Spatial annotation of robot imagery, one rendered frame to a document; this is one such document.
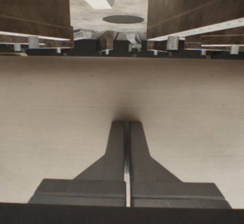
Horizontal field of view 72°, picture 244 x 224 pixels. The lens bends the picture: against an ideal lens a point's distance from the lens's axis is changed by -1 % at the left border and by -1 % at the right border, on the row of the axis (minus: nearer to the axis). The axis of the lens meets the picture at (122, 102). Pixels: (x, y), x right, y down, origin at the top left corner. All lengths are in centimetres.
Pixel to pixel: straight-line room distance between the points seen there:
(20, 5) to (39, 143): 142
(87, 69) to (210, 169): 16
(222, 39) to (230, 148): 212
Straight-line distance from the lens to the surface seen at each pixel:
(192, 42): 317
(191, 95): 16
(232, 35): 229
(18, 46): 271
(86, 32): 377
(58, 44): 356
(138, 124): 15
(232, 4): 90
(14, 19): 151
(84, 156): 18
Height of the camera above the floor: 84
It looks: 15 degrees up
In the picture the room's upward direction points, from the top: 179 degrees counter-clockwise
